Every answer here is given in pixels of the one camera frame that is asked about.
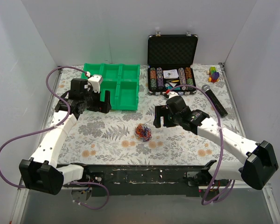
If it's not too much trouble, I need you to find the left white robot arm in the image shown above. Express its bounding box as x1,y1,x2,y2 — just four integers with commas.
19,75,111,195

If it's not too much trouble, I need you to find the floral table mat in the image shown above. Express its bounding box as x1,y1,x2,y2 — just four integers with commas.
41,64,250,167

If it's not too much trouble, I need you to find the green compartment tray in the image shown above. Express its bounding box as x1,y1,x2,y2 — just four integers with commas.
83,63,140,111

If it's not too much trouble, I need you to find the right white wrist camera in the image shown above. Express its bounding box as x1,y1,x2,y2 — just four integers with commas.
164,90,179,99

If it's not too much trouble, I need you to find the black handheld microphone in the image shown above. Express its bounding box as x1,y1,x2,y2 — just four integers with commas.
202,84,228,118

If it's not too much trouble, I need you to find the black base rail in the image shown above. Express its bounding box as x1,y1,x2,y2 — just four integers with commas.
56,160,236,198

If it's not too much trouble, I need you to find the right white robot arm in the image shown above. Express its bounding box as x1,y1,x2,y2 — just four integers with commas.
154,96,279,190

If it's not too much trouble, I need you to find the black poker chip case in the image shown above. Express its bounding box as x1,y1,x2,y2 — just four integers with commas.
147,31,198,95

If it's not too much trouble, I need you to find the coloured wire bundle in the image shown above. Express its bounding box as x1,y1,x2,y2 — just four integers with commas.
134,123,154,142

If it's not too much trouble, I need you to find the colourful toy block train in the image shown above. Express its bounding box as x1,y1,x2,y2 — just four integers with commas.
207,67,220,83

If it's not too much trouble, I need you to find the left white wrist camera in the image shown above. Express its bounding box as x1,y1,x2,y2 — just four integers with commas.
86,71,103,93

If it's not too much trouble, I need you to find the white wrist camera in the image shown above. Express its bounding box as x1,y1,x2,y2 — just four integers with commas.
86,71,103,93
164,90,179,99

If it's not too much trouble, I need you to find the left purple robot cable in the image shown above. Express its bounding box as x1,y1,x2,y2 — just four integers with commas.
0,66,110,210

